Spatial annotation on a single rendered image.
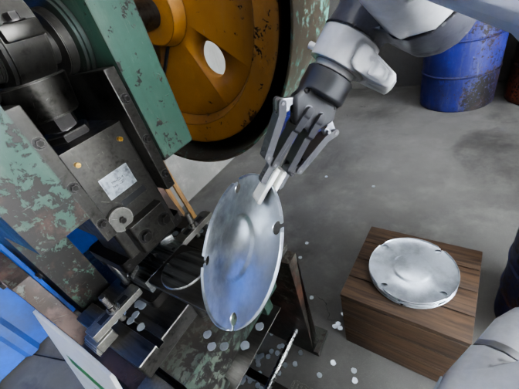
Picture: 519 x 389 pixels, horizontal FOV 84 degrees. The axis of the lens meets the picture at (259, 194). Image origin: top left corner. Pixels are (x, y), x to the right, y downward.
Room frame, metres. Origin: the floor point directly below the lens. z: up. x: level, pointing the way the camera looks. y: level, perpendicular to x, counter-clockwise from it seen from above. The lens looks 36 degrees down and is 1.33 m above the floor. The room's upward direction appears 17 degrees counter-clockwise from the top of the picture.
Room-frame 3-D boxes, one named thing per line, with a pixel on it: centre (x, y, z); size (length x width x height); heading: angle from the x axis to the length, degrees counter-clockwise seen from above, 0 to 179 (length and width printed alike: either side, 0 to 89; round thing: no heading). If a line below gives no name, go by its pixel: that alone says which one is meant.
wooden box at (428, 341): (0.61, -0.45, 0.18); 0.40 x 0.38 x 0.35; 46
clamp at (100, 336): (0.50, 0.46, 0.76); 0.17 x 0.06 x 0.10; 138
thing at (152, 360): (0.63, 0.34, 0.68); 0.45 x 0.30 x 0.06; 138
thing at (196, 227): (0.75, 0.23, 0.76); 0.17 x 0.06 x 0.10; 138
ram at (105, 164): (0.60, 0.31, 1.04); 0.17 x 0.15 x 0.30; 48
